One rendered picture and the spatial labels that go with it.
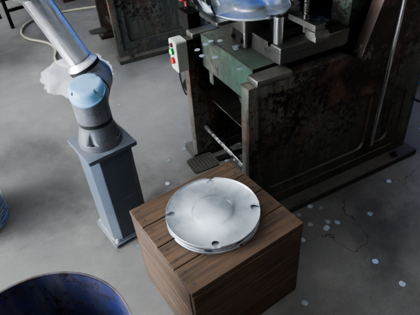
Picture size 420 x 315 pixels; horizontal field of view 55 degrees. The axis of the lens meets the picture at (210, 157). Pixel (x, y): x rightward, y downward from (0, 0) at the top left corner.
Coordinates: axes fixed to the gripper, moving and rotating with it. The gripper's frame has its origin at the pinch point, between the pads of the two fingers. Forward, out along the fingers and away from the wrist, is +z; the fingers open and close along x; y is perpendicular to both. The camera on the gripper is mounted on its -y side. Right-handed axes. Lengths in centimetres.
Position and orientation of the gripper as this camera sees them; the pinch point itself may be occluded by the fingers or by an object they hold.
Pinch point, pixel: (212, 11)
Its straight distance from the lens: 148.9
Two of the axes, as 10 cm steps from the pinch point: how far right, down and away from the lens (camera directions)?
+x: 7.5, -6.6, 0.5
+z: 4.3, 5.5, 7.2
